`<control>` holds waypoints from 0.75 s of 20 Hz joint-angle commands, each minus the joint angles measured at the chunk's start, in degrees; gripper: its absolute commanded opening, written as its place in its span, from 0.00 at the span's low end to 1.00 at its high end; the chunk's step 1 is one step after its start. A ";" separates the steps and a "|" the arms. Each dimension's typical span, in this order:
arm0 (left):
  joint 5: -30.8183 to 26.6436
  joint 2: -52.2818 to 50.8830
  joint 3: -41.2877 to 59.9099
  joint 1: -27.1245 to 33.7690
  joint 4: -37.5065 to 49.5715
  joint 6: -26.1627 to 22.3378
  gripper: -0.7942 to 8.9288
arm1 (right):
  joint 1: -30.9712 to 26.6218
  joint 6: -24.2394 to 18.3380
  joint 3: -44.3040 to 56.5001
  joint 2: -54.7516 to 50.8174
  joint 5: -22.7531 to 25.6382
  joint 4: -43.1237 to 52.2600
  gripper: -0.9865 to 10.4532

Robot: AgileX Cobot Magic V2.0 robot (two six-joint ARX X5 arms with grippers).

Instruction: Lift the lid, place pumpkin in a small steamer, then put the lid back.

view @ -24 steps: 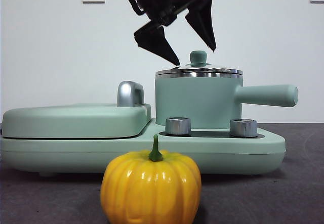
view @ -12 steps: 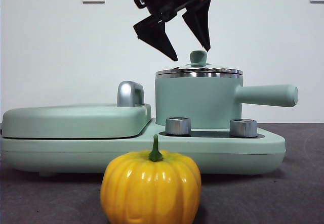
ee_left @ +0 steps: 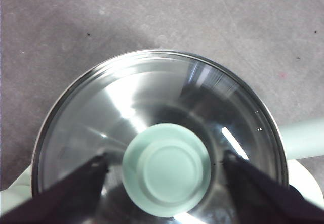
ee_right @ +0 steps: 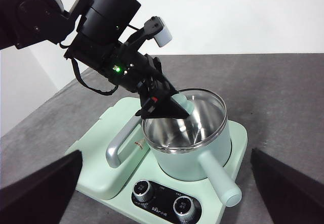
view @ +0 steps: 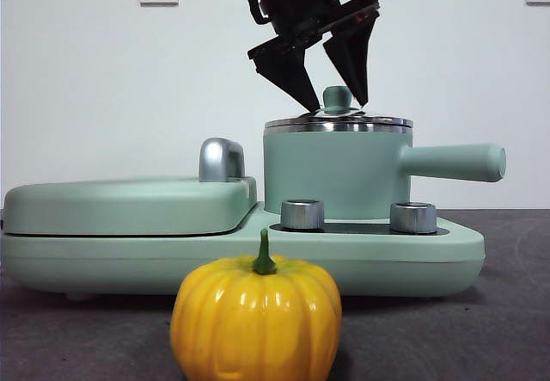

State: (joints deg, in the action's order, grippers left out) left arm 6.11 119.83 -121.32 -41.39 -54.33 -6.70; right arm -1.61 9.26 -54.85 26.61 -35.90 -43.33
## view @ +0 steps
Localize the glass lid with green knob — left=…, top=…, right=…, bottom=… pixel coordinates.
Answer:
left=264, top=84, right=413, bottom=129

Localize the yellow toy pumpkin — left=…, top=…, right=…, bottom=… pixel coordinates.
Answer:
left=170, top=228, right=344, bottom=381

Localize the silver control knob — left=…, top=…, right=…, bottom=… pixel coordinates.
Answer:
left=279, top=199, right=327, bottom=230
left=389, top=201, right=436, bottom=233

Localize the black control panel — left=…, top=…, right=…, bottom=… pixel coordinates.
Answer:
left=268, top=221, right=450, bottom=237

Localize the mint green cooker base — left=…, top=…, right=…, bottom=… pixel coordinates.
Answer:
left=0, top=202, right=486, bottom=303

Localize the mint green hinged griddle cover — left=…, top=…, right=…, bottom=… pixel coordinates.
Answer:
left=2, top=176, right=259, bottom=238

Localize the mint green pot with handle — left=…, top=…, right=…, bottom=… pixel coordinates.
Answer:
left=262, top=121, right=507, bottom=222

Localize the silver griddle cover handle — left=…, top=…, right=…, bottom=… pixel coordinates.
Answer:
left=198, top=138, right=247, bottom=183

